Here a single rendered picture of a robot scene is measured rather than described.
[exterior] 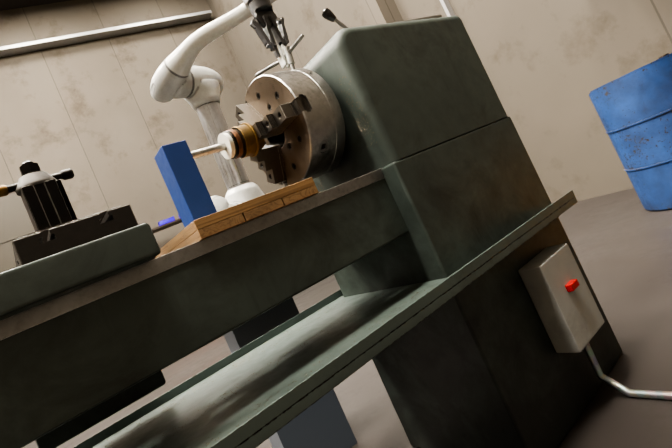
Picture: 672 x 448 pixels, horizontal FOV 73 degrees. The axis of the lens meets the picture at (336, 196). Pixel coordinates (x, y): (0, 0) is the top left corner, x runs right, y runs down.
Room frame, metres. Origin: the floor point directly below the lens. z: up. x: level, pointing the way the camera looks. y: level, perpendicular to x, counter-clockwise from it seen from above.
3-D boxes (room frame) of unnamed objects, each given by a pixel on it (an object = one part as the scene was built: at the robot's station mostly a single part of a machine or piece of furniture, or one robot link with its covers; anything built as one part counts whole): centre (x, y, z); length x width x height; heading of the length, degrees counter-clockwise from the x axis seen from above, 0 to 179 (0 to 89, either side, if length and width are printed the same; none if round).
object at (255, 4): (1.48, -0.03, 1.51); 0.08 x 0.07 x 0.09; 127
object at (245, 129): (1.18, 0.16, 1.08); 0.09 x 0.09 x 0.09; 37
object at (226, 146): (1.12, 0.25, 1.08); 0.13 x 0.07 x 0.07; 127
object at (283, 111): (1.16, 0.05, 1.09); 0.12 x 0.11 x 0.05; 37
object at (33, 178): (0.97, 0.58, 1.14); 0.08 x 0.08 x 0.03
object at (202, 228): (1.11, 0.26, 0.89); 0.36 x 0.30 x 0.04; 37
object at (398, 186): (1.53, -0.26, 0.43); 0.60 x 0.48 x 0.86; 127
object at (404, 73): (1.53, -0.26, 1.06); 0.59 x 0.48 x 0.39; 127
